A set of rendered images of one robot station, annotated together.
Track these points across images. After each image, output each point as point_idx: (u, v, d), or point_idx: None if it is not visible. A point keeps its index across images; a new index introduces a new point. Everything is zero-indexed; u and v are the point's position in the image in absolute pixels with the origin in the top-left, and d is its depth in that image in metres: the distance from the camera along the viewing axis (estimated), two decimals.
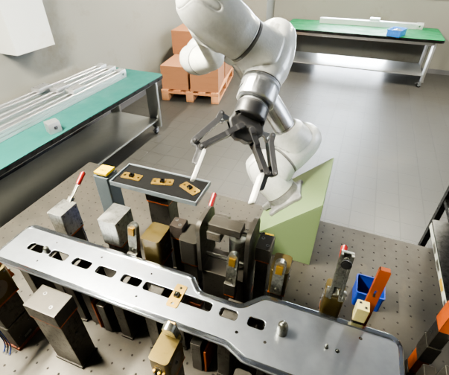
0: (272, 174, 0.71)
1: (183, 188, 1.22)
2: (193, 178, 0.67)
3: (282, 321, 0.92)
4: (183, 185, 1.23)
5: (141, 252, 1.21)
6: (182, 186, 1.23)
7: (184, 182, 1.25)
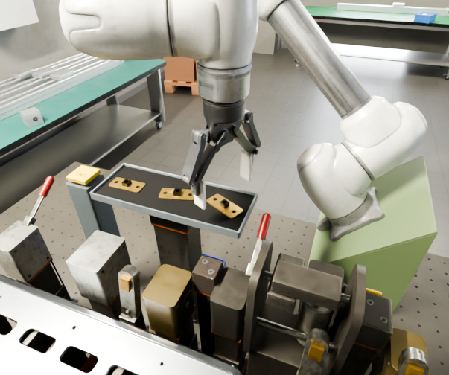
0: (255, 146, 0.70)
1: (214, 206, 0.72)
2: (204, 208, 0.65)
3: None
4: (213, 201, 0.74)
5: (142, 315, 0.72)
6: (211, 202, 0.73)
7: (214, 196, 0.75)
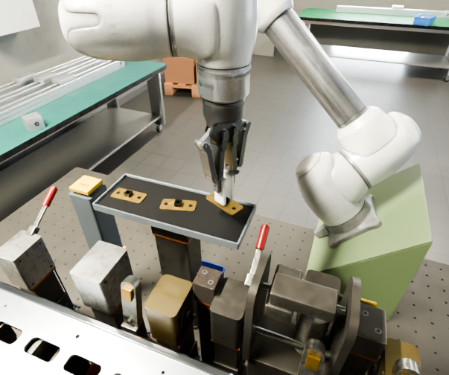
0: (237, 166, 0.68)
1: (214, 202, 0.71)
2: (224, 204, 0.70)
3: None
4: (212, 197, 0.73)
5: (144, 323, 0.73)
6: (211, 198, 0.73)
7: (213, 192, 0.74)
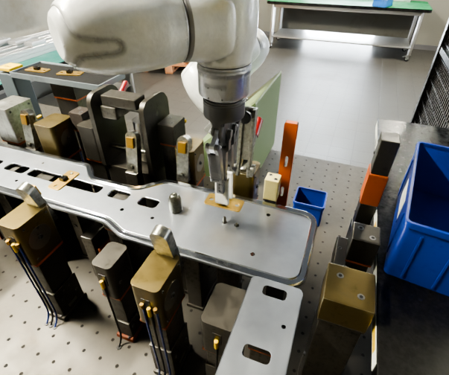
0: (232, 163, 0.69)
1: (215, 205, 0.71)
2: (228, 204, 0.70)
3: (173, 193, 0.77)
4: (211, 201, 0.72)
5: (42, 149, 1.06)
6: (209, 202, 0.72)
7: (208, 196, 0.73)
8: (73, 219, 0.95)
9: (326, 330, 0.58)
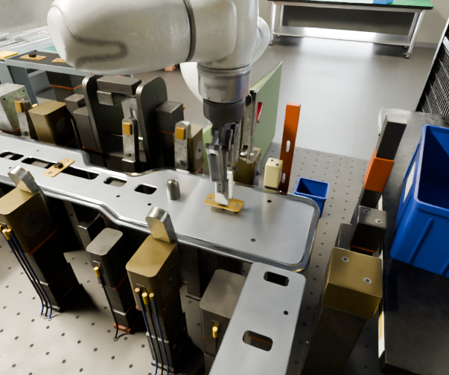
0: (232, 163, 0.69)
1: (215, 205, 0.71)
2: (228, 204, 0.70)
3: (170, 178, 0.74)
4: (211, 201, 0.72)
5: (37, 138, 1.04)
6: (209, 202, 0.72)
7: (208, 196, 0.73)
8: (68, 209, 0.93)
9: (330, 317, 0.55)
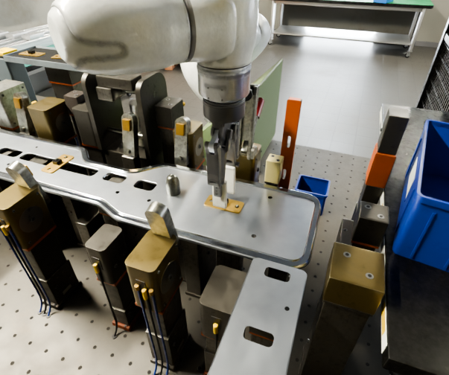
0: (234, 158, 0.70)
1: (214, 207, 0.71)
2: (225, 207, 0.69)
3: (170, 174, 0.73)
4: (211, 202, 0.72)
5: (36, 135, 1.03)
6: (209, 203, 0.72)
7: (208, 197, 0.74)
8: (68, 205, 0.92)
9: (332, 313, 0.55)
